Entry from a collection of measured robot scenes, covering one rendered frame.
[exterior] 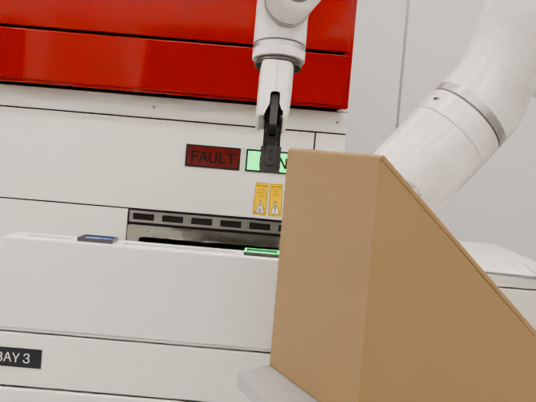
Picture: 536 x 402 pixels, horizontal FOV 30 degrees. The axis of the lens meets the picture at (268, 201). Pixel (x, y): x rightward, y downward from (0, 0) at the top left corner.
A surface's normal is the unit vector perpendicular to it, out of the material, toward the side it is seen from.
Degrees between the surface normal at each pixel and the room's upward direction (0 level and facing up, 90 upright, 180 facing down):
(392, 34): 90
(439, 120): 63
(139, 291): 90
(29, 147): 90
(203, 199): 90
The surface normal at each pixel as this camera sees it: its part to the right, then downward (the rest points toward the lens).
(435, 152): 0.10, -0.15
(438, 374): 0.31, 0.07
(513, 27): -0.62, 0.07
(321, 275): -0.95, -0.07
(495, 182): 0.00, 0.05
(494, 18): -0.79, -0.04
